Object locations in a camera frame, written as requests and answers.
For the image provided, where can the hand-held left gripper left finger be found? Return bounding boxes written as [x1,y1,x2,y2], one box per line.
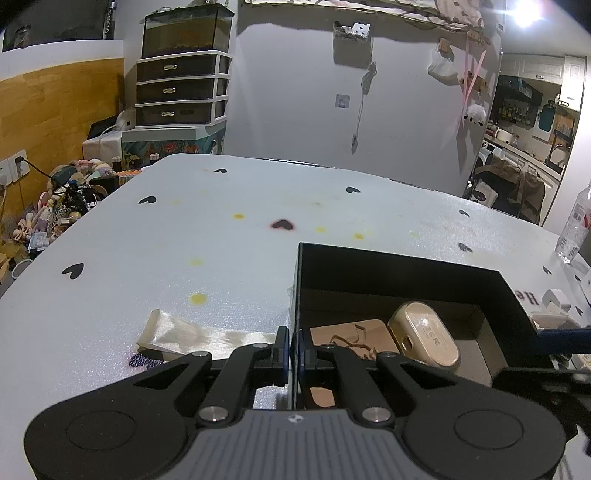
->
[131,325,291,424]

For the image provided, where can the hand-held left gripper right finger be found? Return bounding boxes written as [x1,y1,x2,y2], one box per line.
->
[292,328,456,424]

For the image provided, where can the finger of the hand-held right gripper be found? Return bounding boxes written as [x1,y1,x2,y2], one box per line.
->
[537,325,591,356]
[494,367,591,403]

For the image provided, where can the grey-white power adapter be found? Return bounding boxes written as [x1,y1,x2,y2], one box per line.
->
[530,310,571,329]

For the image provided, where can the white cube charger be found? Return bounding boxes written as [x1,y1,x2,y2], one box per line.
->
[542,288,574,309]

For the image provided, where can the black cardboard box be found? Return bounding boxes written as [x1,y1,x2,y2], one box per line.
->
[286,242,555,411]

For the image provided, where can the brown wooden coaster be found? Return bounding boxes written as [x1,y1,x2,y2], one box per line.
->
[308,318,402,409]

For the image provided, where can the cream satin ribbon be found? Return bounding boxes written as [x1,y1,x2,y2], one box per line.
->
[136,308,279,361]

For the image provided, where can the clear plastic water bottle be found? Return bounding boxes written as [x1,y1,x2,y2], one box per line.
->
[555,180,591,265]

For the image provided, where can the gold oval case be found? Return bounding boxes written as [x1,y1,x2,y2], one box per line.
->
[387,301,461,371]

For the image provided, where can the brown jacket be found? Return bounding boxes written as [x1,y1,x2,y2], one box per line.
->
[472,154,560,219]

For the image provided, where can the teal bottle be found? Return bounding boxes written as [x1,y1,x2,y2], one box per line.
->
[537,99,558,133]

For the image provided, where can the colourful printed cabinet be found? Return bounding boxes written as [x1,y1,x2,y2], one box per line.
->
[120,124,228,160]

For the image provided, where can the white kitchen cupboard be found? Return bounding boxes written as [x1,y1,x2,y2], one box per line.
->
[560,55,585,112]

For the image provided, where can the pile of plush toys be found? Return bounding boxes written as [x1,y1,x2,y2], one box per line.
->
[13,157,145,252]

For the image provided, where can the pink hanging ribbons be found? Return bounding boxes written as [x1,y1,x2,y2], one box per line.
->
[454,36,486,136]

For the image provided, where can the white device with dark lid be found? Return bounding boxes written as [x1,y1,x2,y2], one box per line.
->
[87,110,136,140]

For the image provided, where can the white three-drawer storage unit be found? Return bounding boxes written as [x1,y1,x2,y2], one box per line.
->
[135,50,232,128]

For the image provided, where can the white hanging bag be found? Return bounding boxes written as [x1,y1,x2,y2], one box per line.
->
[427,39,459,85]

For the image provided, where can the bright ceiling lamp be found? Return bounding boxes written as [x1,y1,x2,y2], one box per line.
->
[513,0,544,26]

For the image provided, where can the dark glass fish tank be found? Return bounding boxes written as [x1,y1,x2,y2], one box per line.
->
[142,4,235,59]

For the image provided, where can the dark framed picture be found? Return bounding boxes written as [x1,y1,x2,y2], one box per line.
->
[2,0,112,52]

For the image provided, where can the hanging cord ornament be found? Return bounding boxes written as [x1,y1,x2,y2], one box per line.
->
[352,62,378,156]

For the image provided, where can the white wall socket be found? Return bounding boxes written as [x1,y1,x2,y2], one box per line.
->
[0,150,31,186]

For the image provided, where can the clear wall-mounted holder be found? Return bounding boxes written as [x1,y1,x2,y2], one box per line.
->
[333,20,373,43]

